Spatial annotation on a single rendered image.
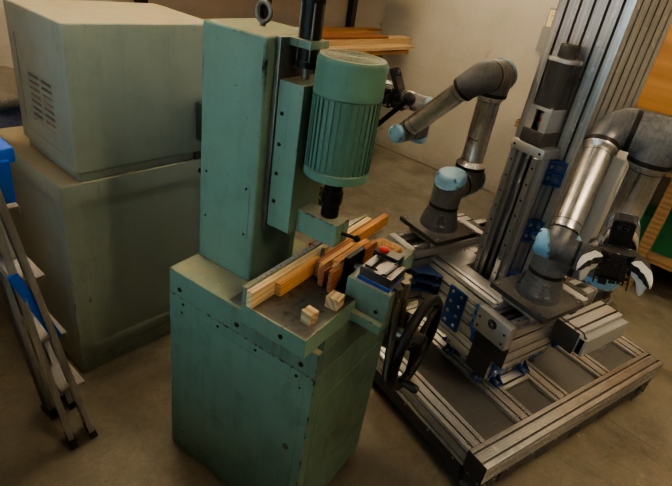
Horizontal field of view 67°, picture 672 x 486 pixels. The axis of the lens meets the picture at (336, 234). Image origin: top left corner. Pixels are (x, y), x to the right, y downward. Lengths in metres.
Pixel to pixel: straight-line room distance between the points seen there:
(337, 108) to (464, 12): 3.70
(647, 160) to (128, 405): 2.03
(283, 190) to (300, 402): 0.60
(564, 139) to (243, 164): 1.06
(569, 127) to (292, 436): 1.31
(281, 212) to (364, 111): 0.39
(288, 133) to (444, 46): 3.70
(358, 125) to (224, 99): 0.39
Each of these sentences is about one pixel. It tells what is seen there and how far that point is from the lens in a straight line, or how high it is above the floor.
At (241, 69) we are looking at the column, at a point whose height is 1.42.
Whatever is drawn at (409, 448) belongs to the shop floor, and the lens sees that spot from 2.28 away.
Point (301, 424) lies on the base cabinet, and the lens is 1.57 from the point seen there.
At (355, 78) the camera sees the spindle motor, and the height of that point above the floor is 1.47.
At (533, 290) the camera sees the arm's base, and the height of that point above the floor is 0.86.
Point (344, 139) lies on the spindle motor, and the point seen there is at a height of 1.33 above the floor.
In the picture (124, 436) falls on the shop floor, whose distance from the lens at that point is 2.24.
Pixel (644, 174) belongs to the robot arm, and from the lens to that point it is 1.64.
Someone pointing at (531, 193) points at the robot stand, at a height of 1.10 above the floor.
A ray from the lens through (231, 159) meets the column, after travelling 1.46.
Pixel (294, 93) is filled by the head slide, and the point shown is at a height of 1.40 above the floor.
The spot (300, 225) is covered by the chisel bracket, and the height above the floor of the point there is 1.02.
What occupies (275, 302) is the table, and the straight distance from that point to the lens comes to 1.36.
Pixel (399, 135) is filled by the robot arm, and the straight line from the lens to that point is 2.07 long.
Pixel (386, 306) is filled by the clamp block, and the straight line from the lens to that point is 1.37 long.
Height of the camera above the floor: 1.72
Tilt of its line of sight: 29 degrees down
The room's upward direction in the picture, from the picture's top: 9 degrees clockwise
